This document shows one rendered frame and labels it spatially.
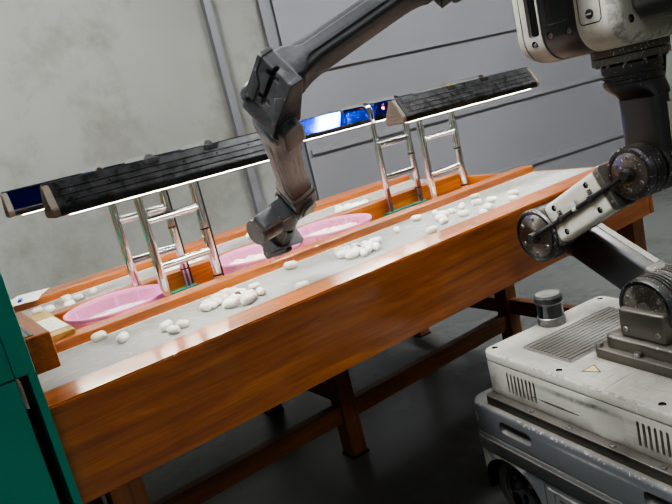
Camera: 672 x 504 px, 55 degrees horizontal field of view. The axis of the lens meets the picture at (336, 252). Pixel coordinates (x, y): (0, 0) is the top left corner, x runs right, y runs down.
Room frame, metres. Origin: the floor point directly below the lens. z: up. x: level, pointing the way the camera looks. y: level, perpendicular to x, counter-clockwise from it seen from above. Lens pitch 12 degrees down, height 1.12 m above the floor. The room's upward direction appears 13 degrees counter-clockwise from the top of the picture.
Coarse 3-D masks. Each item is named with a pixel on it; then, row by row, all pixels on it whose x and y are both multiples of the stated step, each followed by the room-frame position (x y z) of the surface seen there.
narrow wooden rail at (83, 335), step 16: (496, 176) 2.28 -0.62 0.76; (512, 176) 2.28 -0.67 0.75; (464, 192) 2.14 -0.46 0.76; (416, 208) 2.03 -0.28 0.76; (432, 208) 2.06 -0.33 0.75; (368, 224) 1.95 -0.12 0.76; (384, 224) 1.95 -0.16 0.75; (320, 240) 1.88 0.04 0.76; (336, 240) 1.85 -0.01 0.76; (352, 240) 1.88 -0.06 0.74; (288, 256) 1.76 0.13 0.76; (304, 256) 1.79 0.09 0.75; (240, 272) 1.70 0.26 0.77; (256, 272) 1.70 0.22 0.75; (192, 288) 1.64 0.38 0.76; (208, 288) 1.62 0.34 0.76; (224, 288) 1.65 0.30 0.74; (160, 304) 1.55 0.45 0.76; (176, 304) 1.57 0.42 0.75; (112, 320) 1.50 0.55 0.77; (128, 320) 1.51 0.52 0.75; (80, 336) 1.45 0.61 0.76
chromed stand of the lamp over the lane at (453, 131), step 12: (444, 84) 2.03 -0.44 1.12; (420, 120) 2.15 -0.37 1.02; (420, 132) 2.15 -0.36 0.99; (444, 132) 2.21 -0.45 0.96; (456, 132) 2.23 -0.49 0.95; (420, 144) 2.16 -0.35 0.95; (456, 144) 2.23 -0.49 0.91; (456, 156) 2.24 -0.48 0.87; (444, 168) 2.19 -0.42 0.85; (456, 168) 2.22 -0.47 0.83; (432, 180) 2.15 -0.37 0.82; (432, 192) 2.15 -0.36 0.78
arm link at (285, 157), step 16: (240, 96) 1.06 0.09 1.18; (256, 128) 1.09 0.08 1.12; (288, 128) 1.01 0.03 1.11; (272, 144) 1.08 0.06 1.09; (288, 144) 1.04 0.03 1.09; (272, 160) 1.17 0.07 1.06; (288, 160) 1.17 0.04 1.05; (288, 176) 1.23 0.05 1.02; (304, 176) 1.29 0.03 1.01; (288, 192) 1.29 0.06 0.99; (304, 192) 1.32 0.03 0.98
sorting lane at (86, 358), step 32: (480, 192) 2.18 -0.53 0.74; (416, 224) 1.90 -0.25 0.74; (448, 224) 1.79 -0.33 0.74; (320, 256) 1.77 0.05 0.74; (288, 288) 1.51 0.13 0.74; (160, 320) 1.49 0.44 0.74; (192, 320) 1.42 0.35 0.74; (64, 352) 1.41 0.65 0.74; (96, 352) 1.35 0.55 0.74; (128, 352) 1.30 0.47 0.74
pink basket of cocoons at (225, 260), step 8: (240, 248) 2.03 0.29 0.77; (248, 248) 2.04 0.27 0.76; (256, 248) 2.04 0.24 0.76; (296, 248) 1.88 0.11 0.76; (224, 256) 1.98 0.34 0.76; (232, 256) 2.01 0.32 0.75; (240, 256) 2.02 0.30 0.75; (224, 264) 1.96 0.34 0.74; (232, 264) 1.80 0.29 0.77; (240, 264) 1.79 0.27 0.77; (248, 264) 1.79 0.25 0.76; (224, 272) 1.85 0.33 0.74; (232, 272) 1.82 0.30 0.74
